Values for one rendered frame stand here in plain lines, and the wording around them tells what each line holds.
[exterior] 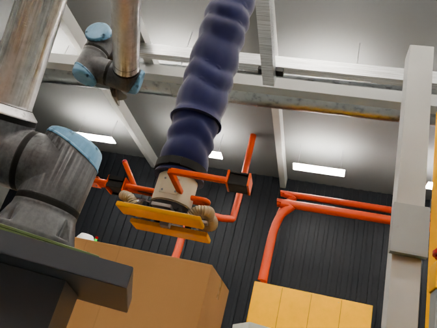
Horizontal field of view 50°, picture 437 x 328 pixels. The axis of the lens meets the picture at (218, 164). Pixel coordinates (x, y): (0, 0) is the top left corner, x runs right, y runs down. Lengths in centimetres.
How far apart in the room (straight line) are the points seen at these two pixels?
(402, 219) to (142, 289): 171
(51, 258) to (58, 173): 28
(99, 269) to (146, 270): 78
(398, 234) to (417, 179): 40
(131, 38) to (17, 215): 65
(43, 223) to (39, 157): 16
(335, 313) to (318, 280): 349
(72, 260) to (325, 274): 1187
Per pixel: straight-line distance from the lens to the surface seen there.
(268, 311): 913
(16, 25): 120
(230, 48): 221
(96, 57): 167
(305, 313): 911
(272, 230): 979
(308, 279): 1254
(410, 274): 283
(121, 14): 139
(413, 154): 312
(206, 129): 198
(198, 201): 189
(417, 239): 285
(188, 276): 160
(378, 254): 1290
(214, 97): 204
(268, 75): 396
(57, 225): 108
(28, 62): 118
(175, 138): 195
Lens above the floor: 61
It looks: 24 degrees up
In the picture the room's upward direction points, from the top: 15 degrees clockwise
